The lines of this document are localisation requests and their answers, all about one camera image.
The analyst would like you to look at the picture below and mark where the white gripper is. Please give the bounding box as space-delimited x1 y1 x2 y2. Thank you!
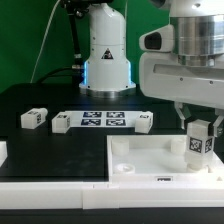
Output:
139 52 224 137

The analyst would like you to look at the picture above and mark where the white square tabletop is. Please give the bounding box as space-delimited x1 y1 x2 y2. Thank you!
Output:
107 135 224 183

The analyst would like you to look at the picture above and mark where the paper sheet with markers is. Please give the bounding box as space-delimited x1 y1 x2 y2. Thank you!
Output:
71 111 140 128

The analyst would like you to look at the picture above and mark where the white left fence piece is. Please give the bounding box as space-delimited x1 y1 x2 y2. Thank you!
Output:
0 141 7 167

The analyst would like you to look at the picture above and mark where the white front fence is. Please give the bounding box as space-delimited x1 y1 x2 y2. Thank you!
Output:
0 181 224 209

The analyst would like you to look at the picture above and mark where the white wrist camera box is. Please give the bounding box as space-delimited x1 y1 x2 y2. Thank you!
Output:
139 24 175 53

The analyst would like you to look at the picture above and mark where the black cable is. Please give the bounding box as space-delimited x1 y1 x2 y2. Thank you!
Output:
35 66 84 84

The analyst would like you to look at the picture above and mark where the white cable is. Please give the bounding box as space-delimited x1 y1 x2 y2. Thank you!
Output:
29 0 63 84

